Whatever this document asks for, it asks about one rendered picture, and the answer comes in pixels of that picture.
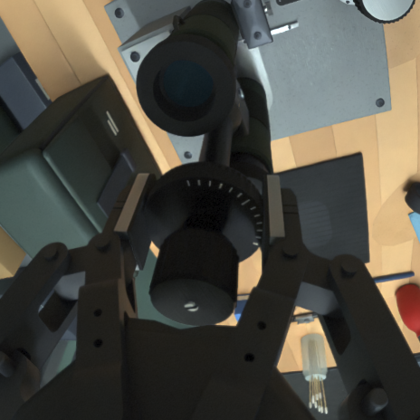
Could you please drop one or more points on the grey knurled clamp knob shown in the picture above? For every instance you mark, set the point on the grey knurled clamp knob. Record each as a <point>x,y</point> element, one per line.
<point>384,8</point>

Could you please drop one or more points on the small metal bracket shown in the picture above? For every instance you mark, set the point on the small metal bracket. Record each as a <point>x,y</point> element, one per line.
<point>305,318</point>

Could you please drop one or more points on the blue flat object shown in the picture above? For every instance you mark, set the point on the blue flat object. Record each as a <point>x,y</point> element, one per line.
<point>415,228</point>

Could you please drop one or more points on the red blower bulb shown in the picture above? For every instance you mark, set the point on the red blower bulb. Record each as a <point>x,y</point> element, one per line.
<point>410,308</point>

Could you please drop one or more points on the grey bench cradle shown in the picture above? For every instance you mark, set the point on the grey bench cradle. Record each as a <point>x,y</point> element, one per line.
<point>328,82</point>

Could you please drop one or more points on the grey cradle clamp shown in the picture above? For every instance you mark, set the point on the grey cradle clamp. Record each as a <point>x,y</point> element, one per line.
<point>252,23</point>

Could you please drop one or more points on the dark grey pad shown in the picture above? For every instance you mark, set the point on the dark grey pad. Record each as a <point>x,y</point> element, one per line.
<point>293,393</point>

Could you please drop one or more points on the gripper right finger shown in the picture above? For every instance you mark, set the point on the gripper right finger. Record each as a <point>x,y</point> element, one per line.
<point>288,229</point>

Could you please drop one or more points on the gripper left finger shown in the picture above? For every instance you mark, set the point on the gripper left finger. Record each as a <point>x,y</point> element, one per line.
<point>98,262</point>

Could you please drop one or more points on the clear cotton swab jar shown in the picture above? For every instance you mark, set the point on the clear cotton swab jar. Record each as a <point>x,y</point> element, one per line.
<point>314,354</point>

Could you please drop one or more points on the black focus knob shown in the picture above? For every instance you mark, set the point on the black focus knob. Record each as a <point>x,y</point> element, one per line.
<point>193,282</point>

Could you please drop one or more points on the black round object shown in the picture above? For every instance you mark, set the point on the black round object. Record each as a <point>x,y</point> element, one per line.
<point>414,197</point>

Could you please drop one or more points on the dark green tray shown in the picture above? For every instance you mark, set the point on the dark green tray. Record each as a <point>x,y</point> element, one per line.
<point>65,183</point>

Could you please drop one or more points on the blue-grey box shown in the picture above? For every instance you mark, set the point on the blue-grey box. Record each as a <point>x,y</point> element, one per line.
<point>19,92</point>

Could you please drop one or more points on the dark grey mat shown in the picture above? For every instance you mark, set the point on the dark grey mat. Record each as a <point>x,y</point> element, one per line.
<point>328,183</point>

